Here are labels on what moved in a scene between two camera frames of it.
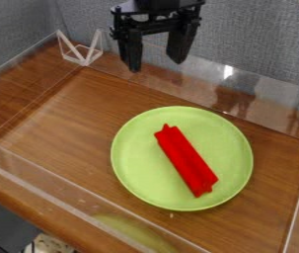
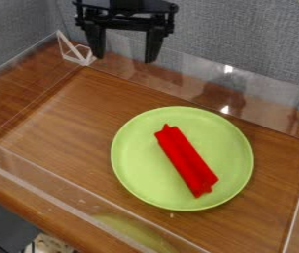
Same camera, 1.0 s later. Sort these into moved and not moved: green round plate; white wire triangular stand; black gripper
Moved: black gripper
Not moved: white wire triangular stand; green round plate
